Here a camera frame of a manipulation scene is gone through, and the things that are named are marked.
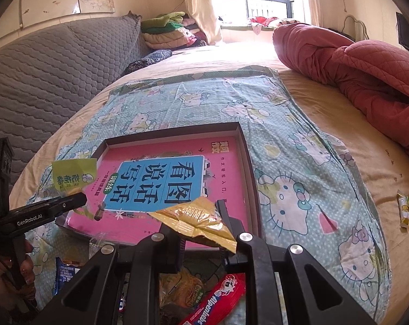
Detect black wall television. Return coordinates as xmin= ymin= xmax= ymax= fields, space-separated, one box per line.
xmin=396 ymin=12 xmax=409 ymax=51

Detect person's left hand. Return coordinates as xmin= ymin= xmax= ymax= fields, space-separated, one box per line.
xmin=0 ymin=241 xmax=36 ymax=310

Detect Hello Kitty teal blanket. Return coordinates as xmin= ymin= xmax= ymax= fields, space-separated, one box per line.
xmin=24 ymin=65 xmax=393 ymax=324

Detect green pastry snack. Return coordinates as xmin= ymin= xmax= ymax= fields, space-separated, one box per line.
xmin=51 ymin=158 xmax=97 ymax=191

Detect folded clothes stack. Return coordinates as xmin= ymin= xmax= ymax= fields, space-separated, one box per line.
xmin=140 ymin=12 xmax=208 ymax=51

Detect dark floral cloth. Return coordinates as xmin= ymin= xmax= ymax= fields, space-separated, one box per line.
xmin=122 ymin=49 xmax=172 ymax=76

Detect red quilted comforter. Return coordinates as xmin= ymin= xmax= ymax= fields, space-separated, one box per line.
xmin=273 ymin=23 xmax=409 ymax=155

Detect pink book in tray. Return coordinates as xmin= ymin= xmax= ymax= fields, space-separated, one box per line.
xmin=64 ymin=135 xmax=251 ymax=250

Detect dark cardboard box tray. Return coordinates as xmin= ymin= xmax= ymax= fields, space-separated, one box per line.
xmin=54 ymin=122 xmax=263 ymax=252

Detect grey quilted sofa cover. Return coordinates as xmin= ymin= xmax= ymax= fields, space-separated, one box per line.
xmin=0 ymin=12 xmax=149 ymax=183

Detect clear round cookie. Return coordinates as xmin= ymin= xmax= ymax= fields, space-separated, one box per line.
xmin=88 ymin=233 xmax=114 ymax=259

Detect red Alpenliebe candy pack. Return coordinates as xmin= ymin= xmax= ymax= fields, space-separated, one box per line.
xmin=179 ymin=273 xmax=246 ymax=325

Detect small yellow candy wrapper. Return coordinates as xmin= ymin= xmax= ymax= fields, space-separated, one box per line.
xmin=395 ymin=182 xmax=409 ymax=236

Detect gold wrapper snack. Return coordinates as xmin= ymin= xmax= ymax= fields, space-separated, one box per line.
xmin=149 ymin=197 xmax=237 ymax=253

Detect blue biscuit packet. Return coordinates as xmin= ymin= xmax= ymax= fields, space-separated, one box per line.
xmin=53 ymin=257 xmax=82 ymax=296

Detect pink items on windowsill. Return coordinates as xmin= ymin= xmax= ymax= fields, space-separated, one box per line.
xmin=248 ymin=15 xmax=299 ymax=35

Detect green label round cake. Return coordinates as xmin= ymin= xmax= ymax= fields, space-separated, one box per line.
xmin=159 ymin=267 xmax=205 ymax=308

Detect beige window curtain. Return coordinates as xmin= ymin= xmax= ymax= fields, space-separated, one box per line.
xmin=185 ymin=0 xmax=222 ymax=45

